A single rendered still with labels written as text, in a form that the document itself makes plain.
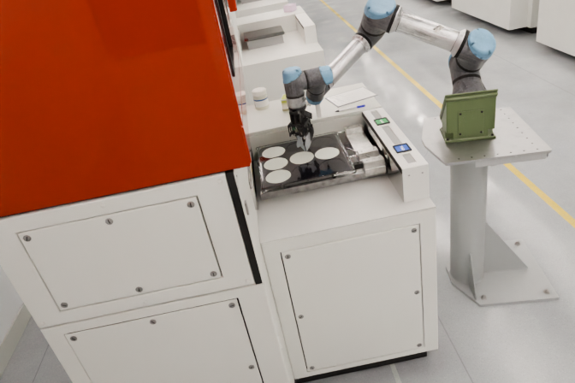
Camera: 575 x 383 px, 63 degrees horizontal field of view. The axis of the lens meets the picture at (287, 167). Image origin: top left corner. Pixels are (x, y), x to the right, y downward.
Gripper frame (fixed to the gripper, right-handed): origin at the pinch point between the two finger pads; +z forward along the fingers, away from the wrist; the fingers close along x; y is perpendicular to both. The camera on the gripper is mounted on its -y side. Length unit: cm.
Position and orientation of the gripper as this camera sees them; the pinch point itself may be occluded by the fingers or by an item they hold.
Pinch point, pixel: (305, 147)
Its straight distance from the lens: 197.8
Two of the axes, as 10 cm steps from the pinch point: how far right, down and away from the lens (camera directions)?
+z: 1.7, 8.6, 4.8
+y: -3.3, 5.1, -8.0
